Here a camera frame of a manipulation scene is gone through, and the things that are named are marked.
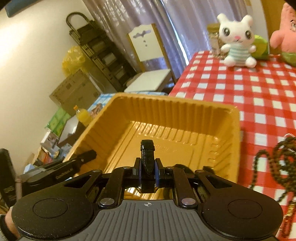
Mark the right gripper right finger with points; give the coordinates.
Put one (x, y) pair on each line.
(176, 179)

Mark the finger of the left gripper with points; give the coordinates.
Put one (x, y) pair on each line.
(85, 156)

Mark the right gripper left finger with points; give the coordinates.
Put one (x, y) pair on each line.
(115, 183)

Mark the yellow plastic tray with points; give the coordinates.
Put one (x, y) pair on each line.
(184, 131)

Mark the open brown box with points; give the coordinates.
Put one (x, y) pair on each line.
(71, 132)

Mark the orange juice bottle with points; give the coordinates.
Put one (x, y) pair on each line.
(83, 116)

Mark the green carton boxes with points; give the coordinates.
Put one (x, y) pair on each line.
(58, 121)

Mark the cardboard box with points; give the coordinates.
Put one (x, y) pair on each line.
(76, 89)

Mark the yellow plastic bag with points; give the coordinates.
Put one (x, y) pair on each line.
(73, 61)

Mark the black folding rack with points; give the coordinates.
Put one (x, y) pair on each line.
(102, 52)

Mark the white wooden chair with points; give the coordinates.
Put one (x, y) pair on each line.
(151, 56)

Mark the red checkered tablecloth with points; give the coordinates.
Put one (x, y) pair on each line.
(264, 96)

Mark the purple curtain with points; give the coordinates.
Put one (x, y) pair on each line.
(182, 24)

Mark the nut jar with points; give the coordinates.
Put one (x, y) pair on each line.
(215, 42)

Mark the white bunny plush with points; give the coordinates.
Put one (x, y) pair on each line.
(238, 40)

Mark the green tissue pack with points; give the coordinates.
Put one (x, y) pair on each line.
(261, 52)

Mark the pink starfish plush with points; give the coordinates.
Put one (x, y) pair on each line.
(284, 37)

